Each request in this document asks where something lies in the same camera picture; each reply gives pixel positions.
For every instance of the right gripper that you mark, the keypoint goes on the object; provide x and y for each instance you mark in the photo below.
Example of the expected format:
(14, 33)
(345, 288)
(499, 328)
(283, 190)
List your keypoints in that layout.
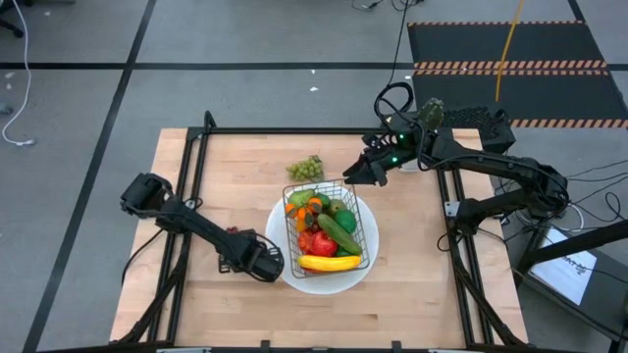
(395, 149)

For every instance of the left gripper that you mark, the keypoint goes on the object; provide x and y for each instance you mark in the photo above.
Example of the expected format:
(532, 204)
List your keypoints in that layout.
(245, 255)

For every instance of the red grape bunch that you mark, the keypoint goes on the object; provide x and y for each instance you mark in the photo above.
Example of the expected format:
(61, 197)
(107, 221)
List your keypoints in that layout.
(231, 229)

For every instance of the light green apple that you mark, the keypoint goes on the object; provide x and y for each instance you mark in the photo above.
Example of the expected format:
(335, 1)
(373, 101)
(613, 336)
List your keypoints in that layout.
(336, 206)

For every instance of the green cucumber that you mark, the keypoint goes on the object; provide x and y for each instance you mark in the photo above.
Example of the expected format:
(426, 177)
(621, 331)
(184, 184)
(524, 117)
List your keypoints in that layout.
(338, 234)

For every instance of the green pear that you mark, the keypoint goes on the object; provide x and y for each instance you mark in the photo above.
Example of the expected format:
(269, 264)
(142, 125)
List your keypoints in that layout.
(300, 197)

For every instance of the tangerine cluster with leaves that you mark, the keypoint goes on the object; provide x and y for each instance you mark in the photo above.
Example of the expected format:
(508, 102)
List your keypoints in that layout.
(301, 214)

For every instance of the red apple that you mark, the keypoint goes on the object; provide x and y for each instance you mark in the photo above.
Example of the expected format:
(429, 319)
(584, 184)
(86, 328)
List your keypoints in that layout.
(324, 244)

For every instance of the yellow banana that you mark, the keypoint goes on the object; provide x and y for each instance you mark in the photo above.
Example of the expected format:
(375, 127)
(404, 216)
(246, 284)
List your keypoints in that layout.
(329, 263)

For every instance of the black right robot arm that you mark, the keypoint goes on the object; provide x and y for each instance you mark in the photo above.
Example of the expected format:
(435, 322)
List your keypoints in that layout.
(505, 169)

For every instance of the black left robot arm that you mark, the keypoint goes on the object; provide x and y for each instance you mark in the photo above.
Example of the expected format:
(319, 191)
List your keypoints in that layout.
(196, 228)

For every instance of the green grape bunch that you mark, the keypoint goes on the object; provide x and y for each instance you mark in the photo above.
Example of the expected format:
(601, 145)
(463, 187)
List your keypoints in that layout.
(306, 170)

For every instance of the white round woven placemat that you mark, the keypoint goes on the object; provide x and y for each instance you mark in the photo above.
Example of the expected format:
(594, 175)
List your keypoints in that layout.
(275, 230)

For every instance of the black studded crate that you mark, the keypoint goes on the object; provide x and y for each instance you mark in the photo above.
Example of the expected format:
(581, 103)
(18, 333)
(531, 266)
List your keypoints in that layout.
(483, 127)

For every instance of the black orange-striped floor mat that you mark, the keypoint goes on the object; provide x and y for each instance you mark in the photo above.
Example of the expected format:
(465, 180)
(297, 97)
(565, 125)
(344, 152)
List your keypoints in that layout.
(539, 93)

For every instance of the white paper sheet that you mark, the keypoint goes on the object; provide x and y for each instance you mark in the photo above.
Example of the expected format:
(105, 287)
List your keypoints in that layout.
(564, 269)

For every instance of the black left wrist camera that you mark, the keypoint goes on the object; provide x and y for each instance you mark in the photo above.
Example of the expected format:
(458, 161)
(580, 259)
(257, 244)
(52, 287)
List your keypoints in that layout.
(270, 268)

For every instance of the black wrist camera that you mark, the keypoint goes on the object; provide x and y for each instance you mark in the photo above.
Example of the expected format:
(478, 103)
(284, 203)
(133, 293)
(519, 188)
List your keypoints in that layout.
(400, 120)
(270, 268)

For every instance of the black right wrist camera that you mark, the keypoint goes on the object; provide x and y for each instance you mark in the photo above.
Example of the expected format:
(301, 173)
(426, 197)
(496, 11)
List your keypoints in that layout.
(400, 120)

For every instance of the black aluminium table frame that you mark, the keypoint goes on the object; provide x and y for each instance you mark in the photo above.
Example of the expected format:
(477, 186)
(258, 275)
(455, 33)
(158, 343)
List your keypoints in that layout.
(294, 131)

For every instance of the black table-level camera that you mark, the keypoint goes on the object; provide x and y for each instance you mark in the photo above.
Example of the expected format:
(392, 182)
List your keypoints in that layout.
(265, 346)

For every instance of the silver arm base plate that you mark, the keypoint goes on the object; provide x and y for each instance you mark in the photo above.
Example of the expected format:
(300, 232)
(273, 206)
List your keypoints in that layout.
(451, 209)

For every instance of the black stand frame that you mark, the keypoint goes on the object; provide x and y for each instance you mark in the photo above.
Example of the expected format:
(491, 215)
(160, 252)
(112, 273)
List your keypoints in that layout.
(574, 245)

